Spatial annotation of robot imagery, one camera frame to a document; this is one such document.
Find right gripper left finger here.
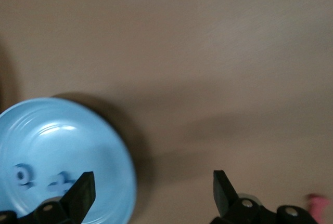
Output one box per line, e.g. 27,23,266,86
0,171,96,224

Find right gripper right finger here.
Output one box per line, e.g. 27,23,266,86
210,169,322,224

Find blue letter a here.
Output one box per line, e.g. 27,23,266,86
13,164,34,187

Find blue plate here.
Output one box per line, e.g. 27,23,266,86
0,97,138,224

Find red letter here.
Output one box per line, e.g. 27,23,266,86
304,193,330,224

